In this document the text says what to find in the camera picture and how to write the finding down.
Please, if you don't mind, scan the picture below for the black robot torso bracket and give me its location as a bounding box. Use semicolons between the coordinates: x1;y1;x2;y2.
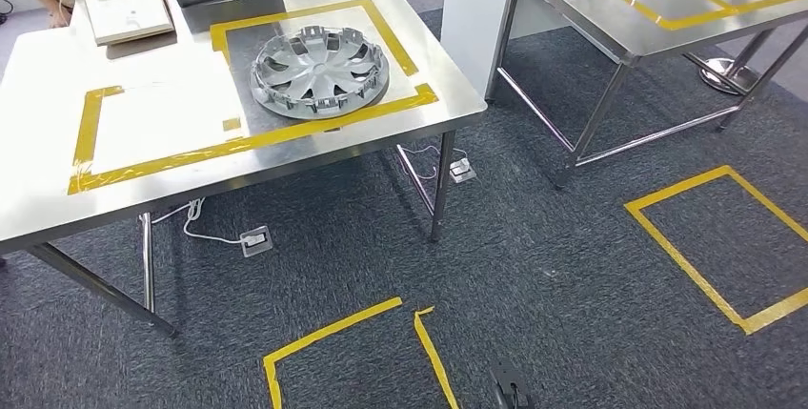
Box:
491;358;537;409

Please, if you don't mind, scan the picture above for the yellow tape frame on workbench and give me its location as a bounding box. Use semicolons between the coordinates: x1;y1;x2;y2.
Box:
67;84;251;196

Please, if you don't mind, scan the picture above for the metal floor socket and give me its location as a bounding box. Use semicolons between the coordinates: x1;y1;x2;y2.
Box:
448;157;477;185
240;224;274;259

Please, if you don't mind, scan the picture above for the cardboard box with white device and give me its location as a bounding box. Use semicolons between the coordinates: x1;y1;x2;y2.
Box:
80;0;176;48

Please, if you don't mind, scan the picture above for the stainless steel workbench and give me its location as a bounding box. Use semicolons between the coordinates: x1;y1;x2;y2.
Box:
0;0;489;339

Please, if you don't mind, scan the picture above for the white pillar cabinet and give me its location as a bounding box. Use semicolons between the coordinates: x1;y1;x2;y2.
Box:
439;0;573;102

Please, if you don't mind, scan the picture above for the yellow tape square with gap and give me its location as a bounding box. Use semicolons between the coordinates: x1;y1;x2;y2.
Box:
262;296;462;409

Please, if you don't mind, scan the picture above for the white power cable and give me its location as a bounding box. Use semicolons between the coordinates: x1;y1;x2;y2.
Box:
139;197;246;246
398;143;472;181

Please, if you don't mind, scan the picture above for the chrome stanchion base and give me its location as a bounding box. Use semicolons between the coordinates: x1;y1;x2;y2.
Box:
698;56;763;97

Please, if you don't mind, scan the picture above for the silver wheel hubcap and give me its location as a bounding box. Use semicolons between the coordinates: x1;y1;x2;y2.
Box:
249;25;391;122

